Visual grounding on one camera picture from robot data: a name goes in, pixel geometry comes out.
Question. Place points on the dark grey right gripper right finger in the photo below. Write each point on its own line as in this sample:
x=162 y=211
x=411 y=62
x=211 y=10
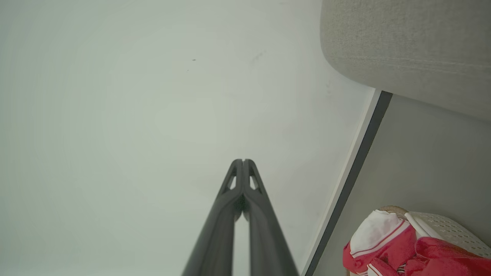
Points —
x=268 y=237

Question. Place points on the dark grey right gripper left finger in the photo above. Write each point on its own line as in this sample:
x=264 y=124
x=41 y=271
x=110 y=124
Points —
x=215 y=237

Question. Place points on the red and white garment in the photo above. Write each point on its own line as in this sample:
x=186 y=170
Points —
x=387 y=247

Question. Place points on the white perforated laundry basket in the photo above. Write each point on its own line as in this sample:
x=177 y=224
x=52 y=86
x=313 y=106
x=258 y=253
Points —
x=447 y=229

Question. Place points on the white and black baseboard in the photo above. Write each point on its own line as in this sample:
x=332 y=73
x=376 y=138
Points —
x=355 y=172

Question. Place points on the grey fabric sofa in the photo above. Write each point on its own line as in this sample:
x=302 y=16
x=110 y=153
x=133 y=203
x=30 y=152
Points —
x=406 y=42

